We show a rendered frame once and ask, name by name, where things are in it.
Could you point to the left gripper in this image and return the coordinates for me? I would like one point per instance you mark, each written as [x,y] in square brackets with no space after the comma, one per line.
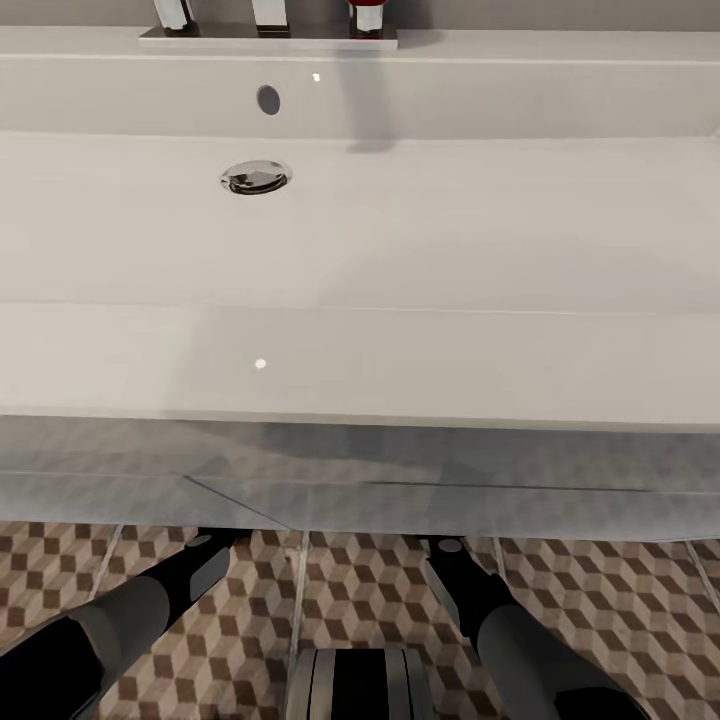
[237,533]

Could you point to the robot trunk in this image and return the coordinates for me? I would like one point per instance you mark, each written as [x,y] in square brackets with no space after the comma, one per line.
[360,684]

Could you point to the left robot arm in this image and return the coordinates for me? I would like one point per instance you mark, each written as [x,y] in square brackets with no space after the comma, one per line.
[62,668]

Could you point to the furniture sink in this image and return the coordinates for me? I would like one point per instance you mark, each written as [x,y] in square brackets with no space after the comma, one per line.
[464,283]

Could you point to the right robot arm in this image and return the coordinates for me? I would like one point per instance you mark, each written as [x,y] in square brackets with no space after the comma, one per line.
[536,675]

